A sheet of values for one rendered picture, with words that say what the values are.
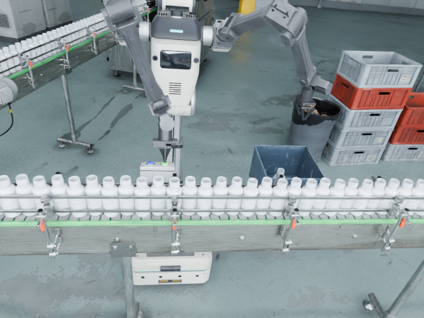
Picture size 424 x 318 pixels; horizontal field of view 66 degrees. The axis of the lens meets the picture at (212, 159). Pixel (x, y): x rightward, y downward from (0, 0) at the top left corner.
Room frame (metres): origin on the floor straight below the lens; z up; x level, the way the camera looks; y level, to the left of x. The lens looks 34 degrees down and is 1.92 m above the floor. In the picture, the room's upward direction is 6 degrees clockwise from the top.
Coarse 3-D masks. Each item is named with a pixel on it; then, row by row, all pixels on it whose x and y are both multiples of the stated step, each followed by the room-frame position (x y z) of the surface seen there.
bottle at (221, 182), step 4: (220, 176) 1.00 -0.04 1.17; (216, 180) 0.98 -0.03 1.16; (220, 180) 1.00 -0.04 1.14; (224, 180) 1.00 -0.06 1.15; (216, 184) 0.98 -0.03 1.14; (220, 184) 0.97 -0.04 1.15; (224, 184) 0.97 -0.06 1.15; (216, 188) 0.97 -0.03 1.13; (220, 188) 0.97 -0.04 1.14; (224, 188) 0.97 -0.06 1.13; (216, 192) 0.96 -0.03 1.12; (220, 192) 0.96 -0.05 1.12; (224, 192) 0.96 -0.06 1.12; (212, 200) 0.97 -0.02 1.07; (216, 200) 0.96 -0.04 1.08; (220, 200) 0.96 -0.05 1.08; (224, 200) 0.96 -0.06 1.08; (212, 204) 0.97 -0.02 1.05; (216, 204) 0.96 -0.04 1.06; (220, 204) 0.96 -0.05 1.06; (224, 204) 0.97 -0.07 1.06; (212, 208) 0.97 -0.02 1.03; (216, 208) 0.96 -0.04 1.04; (220, 208) 0.96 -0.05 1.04; (224, 208) 0.97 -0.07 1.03; (220, 212) 0.96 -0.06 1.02; (224, 212) 0.97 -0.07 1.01
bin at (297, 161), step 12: (252, 156) 1.61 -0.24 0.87; (264, 156) 1.63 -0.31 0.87; (276, 156) 1.64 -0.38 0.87; (288, 156) 1.65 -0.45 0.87; (300, 156) 1.66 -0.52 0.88; (312, 156) 1.56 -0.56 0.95; (252, 168) 1.57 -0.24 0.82; (264, 168) 1.63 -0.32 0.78; (276, 168) 1.64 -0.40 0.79; (288, 168) 1.65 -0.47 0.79; (300, 168) 1.64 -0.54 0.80; (312, 168) 1.51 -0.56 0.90; (288, 180) 1.33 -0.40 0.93
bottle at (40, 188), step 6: (36, 180) 0.88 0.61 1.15; (42, 180) 0.87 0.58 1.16; (36, 186) 0.85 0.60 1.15; (42, 186) 0.86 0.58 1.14; (48, 186) 0.88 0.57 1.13; (36, 192) 0.85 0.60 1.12; (42, 192) 0.85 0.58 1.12; (48, 192) 0.86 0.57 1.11; (36, 204) 0.85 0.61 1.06; (42, 204) 0.85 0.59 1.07
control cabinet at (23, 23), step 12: (0, 0) 5.77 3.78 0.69; (12, 0) 5.82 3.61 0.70; (24, 0) 6.10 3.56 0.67; (36, 0) 6.40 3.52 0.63; (0, 12) 5.78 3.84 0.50; (12, 12) 5.76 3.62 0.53; (24, 12) 6.04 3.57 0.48; (36, 12) 6.34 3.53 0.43; (0, 24) 5.78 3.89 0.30; (12, 24) 5.75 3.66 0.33; (24, 24) 5.97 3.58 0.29; (36, 24) 6.28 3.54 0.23; (0, 36) 5.80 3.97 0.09; (12, 36) 5.76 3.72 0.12; (24, 36) 5.91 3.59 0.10; (36, 36) 6.22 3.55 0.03
